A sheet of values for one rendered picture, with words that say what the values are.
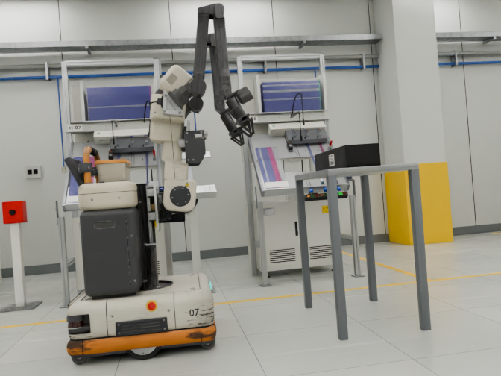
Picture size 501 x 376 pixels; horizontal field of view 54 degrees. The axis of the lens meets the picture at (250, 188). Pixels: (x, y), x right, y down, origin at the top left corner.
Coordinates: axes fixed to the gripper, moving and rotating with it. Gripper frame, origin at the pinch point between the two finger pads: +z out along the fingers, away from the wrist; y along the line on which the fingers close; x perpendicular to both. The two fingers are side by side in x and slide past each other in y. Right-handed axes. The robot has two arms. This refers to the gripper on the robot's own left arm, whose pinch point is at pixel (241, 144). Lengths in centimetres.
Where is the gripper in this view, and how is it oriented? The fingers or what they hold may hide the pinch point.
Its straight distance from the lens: 281.2
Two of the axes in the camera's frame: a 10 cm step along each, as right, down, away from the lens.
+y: -1.3, 0.0, 9.9
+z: 5.1, 8.6, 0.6
